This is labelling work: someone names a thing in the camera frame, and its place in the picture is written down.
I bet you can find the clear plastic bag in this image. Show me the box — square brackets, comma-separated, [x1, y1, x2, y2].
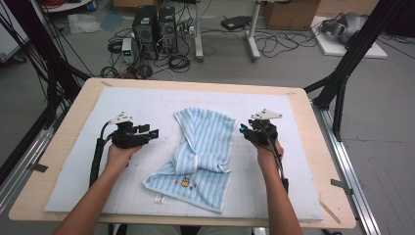
[67, 13, 102, 35]

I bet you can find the white grid mat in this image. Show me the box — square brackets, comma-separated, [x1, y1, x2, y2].
[43, 86, 325, 221]

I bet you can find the grey tape piece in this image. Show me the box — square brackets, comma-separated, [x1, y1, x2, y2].
[330, 178, 354, 196]

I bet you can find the tangle of black floor cables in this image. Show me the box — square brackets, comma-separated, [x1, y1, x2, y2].
[254, 27, 319, 60]

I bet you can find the blue striped towel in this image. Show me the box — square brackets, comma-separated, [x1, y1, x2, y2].
[142, 107, 237, 214]

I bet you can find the white floor board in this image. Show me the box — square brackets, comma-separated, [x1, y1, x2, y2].
[309, 15, 389, 60]

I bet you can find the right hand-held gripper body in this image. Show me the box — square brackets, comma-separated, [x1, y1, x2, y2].
[248, 108, 284, 147]

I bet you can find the black tape piece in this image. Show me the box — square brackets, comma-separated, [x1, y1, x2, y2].
[27, 162, 49, 173]

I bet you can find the slim black computer tower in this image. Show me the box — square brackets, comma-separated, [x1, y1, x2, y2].
[158, 6, 179, 55]

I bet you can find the white power supply unit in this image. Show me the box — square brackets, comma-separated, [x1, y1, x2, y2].
[121, 37, 134, 65]

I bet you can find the white desk leg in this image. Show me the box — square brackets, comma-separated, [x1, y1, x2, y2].
[194, 0, 206, 63]
[246, 0, 262, 63]

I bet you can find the person's right hand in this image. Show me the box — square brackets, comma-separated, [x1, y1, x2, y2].
[255, 139, 285, 170]

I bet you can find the black sleeved gripper cable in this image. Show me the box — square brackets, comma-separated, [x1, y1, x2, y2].
[88, 120, 114, 189]

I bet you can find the large black computer tower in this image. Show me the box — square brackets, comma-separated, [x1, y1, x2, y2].
[131, 5, 160, 61]

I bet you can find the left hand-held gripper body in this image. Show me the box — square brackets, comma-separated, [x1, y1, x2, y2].
[108, 111, 150, 150]

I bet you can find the white cabinet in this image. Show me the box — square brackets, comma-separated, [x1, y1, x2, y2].
[0, 0, 31, 64]

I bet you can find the brown cardboard box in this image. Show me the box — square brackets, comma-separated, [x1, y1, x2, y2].
[263, 0, 322, 32]

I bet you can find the black metal frame post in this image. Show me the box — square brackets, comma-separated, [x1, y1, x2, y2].
[3, 0, 93, 129]
[302, 0, 405, 142]

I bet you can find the coiled black floor cable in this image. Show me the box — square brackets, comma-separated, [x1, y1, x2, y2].
[167, 53, 192, 73]

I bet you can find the black flat box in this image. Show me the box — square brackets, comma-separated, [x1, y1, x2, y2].
[220, 15, 253, 31]

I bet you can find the person's left hand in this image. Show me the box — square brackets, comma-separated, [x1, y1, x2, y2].
[106, 144, 143, 174]

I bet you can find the aluminium rail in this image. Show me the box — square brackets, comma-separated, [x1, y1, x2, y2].
[311, 101, 383, 235]
[0, 126, 56, 213]

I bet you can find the thin wooden strip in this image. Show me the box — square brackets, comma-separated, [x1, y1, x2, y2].
[318, 199, 343, 225]

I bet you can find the grey headset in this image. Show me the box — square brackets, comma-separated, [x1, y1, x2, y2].
[319, 12, 368, 45]

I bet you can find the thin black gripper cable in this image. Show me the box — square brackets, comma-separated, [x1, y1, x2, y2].
[265, 129, 290, 196]

